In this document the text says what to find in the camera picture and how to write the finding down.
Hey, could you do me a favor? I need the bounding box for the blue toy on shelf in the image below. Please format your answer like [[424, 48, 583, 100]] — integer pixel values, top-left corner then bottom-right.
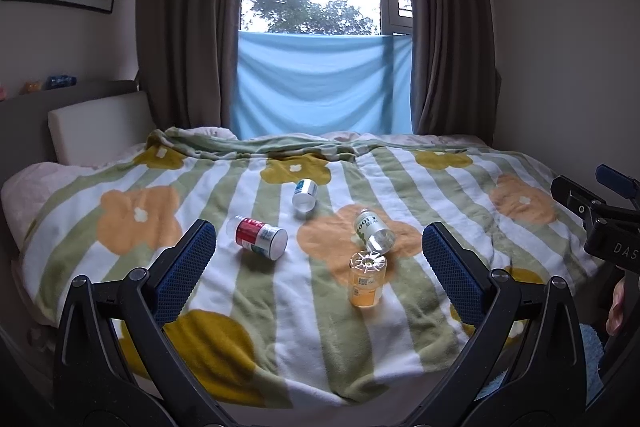
[[44, 75, 77, 90]]

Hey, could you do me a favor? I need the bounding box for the striped floral fleece blanket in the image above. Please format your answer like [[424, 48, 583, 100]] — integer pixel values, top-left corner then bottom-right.
[[20, 128, 600, 410]]

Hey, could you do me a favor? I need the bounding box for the light blue window cloth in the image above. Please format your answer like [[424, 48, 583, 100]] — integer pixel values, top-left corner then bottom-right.
[[230, 31, 412, 139]]

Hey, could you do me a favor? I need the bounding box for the red label clear plastic cup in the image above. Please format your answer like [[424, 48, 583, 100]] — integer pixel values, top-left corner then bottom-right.
[[226, 216, 288, 261]]

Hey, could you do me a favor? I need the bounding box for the person's right hand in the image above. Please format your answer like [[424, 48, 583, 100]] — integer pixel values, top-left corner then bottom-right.
[[605, 277, 625, 337]]

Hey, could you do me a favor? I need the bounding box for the blue label white plastic cup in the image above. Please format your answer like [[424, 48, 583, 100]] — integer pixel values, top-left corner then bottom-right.
[[292, 179, 318, 213]]

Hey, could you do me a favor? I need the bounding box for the brown curtain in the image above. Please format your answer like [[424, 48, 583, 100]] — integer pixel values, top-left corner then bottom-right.
[[136, 0, 241, 129], [410, 0, 501, 143]]

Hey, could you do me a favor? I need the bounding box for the green label clear plastic cup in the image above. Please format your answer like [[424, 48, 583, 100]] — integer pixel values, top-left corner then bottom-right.
[[354, 209, 396, 256]]

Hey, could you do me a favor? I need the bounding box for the orange label clear plastic cup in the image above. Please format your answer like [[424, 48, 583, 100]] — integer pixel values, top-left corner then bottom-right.
[[348, 251, 387, 309]]

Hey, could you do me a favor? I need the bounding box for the brown left curtain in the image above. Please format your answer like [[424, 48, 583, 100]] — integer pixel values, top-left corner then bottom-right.
[[136, 0, 241, 129]]

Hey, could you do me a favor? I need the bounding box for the brown right curtain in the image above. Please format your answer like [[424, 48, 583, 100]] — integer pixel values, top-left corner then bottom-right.
[[410, 0, 501, 143]]

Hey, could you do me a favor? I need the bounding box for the white cushioned headboard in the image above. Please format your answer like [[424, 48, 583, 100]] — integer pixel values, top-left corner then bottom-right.
[[48, 92, 155, 166]]

